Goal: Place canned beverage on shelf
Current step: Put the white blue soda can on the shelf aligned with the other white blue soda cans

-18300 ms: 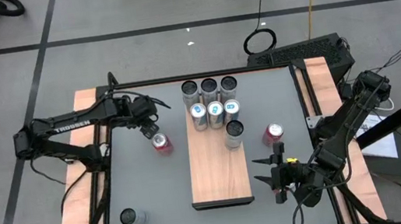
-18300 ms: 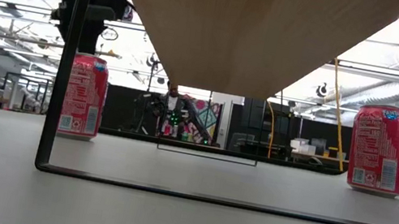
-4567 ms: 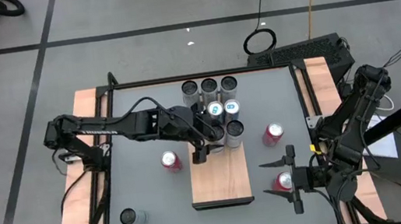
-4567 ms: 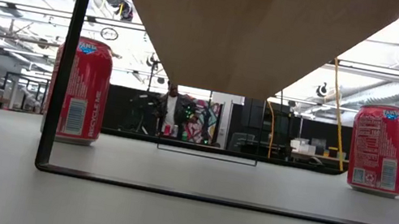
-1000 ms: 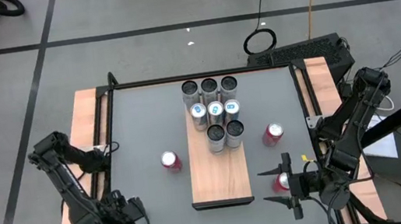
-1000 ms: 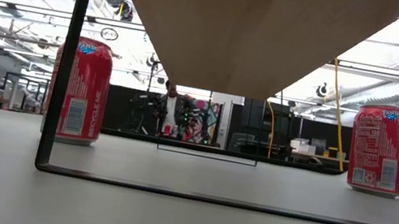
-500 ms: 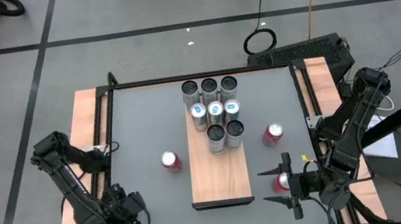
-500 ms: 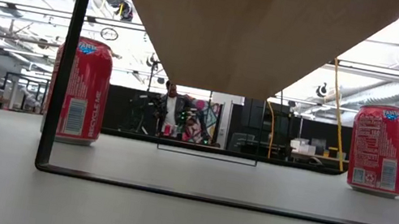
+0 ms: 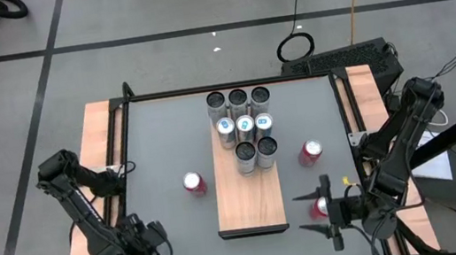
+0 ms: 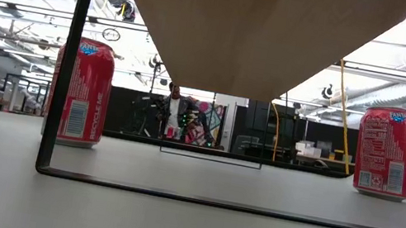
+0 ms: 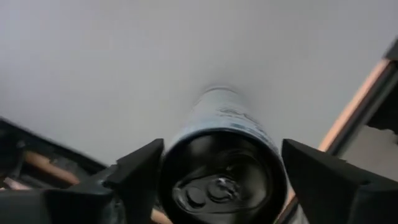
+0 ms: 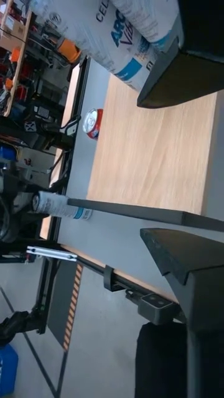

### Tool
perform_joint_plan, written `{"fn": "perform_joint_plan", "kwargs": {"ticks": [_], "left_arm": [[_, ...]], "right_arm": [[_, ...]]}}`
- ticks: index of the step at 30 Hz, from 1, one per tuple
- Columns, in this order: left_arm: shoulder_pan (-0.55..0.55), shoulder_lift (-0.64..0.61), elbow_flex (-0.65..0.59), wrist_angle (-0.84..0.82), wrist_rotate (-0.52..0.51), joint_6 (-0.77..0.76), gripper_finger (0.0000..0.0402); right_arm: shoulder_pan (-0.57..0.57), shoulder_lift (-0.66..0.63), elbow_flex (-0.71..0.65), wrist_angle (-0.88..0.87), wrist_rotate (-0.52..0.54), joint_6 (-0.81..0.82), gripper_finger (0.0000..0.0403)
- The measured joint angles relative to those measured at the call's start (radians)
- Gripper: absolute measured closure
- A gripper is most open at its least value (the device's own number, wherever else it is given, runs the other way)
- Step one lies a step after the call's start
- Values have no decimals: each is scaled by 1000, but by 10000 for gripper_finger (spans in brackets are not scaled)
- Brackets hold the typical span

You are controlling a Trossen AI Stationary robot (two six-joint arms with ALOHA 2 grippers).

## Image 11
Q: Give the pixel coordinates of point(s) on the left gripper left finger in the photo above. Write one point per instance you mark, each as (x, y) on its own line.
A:
(93, 205)

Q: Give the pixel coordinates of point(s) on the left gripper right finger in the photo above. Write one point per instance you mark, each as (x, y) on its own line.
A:
(342, 202)

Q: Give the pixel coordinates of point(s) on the white blue can black lid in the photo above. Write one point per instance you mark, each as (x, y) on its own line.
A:
(217, 140)

